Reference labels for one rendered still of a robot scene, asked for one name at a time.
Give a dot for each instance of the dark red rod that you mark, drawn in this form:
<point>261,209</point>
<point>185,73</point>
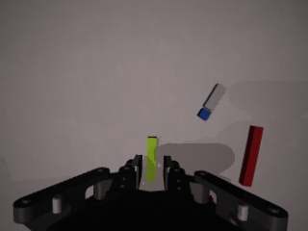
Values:
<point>250,155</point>

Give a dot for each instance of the grey rod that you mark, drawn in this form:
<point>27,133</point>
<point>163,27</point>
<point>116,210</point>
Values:
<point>214,97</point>

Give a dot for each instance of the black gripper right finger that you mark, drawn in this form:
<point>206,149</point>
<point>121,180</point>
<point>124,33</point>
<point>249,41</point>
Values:
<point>242,208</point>

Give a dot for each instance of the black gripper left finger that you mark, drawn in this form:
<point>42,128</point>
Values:
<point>39,210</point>

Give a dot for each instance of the small blue cube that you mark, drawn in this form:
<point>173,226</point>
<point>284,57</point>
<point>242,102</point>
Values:
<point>203,113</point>

